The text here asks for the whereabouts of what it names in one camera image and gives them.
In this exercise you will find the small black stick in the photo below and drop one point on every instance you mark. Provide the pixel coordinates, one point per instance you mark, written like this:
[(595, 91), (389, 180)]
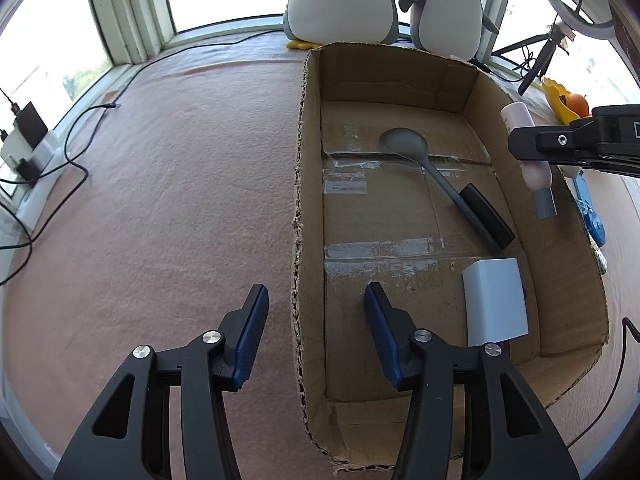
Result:
[(492, 220)]

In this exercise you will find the black power adapter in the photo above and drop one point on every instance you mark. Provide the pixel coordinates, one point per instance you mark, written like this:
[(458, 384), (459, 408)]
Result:
[(31, 120)]

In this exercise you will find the small penguin plush toy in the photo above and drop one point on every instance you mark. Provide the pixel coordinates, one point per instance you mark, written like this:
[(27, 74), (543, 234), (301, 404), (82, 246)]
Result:
[(450, 20)]

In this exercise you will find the white power strip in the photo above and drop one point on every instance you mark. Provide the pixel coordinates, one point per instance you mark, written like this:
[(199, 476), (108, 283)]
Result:
[(47, 152)]

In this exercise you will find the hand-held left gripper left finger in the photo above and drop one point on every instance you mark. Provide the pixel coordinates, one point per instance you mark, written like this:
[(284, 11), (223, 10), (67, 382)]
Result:
[(252, 325)]

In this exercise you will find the black tripod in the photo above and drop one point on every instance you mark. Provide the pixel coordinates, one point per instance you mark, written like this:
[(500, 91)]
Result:
[(535, 72)]

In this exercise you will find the cardboard box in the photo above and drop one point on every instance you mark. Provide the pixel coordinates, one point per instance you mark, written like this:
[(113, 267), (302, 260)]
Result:
[(380, 210)]

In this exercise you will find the white charger plug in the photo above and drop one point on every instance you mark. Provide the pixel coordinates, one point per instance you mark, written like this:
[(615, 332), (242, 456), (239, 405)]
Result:
[(492, 300)]

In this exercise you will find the blue round tape measure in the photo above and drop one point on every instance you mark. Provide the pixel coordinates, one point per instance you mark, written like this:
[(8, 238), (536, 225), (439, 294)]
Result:
[(596, 230)]

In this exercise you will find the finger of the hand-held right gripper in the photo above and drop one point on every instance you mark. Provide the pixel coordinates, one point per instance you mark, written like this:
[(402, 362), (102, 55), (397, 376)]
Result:
[(545, 142)]

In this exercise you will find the yellow leaf-shaped bowl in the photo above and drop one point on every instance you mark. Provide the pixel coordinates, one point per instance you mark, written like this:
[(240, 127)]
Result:
[(555, 95)]

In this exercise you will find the pink tube bottle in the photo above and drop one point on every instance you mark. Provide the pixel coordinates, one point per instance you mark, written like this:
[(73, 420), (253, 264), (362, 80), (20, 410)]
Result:
[(537, 180)]

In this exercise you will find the grey spoon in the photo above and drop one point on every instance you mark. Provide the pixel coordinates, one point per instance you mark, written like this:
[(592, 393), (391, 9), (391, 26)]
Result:
[(402, 142)]

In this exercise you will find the orange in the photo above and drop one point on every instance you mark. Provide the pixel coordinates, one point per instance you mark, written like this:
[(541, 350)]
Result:
[(577, 103)]

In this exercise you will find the large penguin plush toy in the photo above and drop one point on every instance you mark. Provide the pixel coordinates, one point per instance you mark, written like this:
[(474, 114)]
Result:
[(340, 5)]

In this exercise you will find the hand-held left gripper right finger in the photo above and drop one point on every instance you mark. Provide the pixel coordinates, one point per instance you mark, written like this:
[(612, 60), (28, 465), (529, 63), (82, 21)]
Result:
[(382, 330)]

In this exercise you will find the pink blanket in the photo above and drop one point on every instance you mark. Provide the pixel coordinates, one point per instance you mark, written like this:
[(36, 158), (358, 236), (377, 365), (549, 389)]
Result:
[(175, 210)]

